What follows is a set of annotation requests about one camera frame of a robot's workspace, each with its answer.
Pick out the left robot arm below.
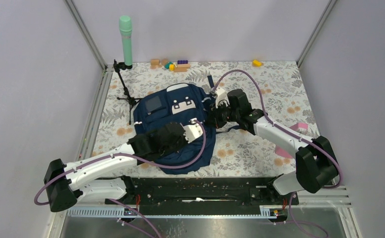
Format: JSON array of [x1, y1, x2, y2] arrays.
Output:
[[34, 122, 202, 213]]

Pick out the yellow block far right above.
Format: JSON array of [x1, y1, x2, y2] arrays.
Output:
[[252, 59, 263, 67]]

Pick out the black tripod stand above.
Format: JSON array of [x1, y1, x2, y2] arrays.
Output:
[[113, 60, 142, 125]]

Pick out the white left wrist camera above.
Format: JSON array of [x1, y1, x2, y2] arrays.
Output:
[[183, 118, 203, 144]]

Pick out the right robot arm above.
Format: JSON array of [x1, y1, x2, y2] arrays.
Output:
[[206, 88, 340, 204]]

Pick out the pink box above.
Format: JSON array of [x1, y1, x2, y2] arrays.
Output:
[[274, 122, 309, 160]]

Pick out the green microphone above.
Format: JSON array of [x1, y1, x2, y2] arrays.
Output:
[[119, 15, 133, 69]]

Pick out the teal toy block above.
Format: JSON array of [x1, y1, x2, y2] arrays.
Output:
[[164, 61, 173, 69]]

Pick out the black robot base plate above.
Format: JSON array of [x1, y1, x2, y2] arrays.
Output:
[[118, 176, 299, 208]]

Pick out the long wooden block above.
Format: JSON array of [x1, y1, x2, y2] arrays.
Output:
[[173, 67, 188, 72], [177, 63, 191, 68]]

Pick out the long wooden block front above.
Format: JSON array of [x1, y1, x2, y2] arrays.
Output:
[[173, 67, 188, 72]]

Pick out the brown wooden block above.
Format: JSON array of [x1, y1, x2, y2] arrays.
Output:
[[161, 59, 169, 66]]

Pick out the light wooden cube block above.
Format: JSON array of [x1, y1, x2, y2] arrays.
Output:
[[150, 59, 160, 66]]

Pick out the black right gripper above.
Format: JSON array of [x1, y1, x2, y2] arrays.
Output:
[[205, 100, 241, 129]]

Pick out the long wooden block rear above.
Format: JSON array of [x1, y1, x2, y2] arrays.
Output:
[[177, 63, 191, 68]]

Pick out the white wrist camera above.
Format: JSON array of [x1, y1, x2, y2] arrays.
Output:
[[183, 118, 203, 144], [210, 87, 229, 108]]

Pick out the slotted metal cable rail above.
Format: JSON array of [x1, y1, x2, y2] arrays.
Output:
[[67, 203, 287, 219]]

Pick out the navy blue student backpack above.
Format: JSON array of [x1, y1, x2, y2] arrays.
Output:
[[128, 83, 217, 175]]

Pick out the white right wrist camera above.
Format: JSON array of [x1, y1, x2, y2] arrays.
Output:
[[210, 87, 229, 108]]

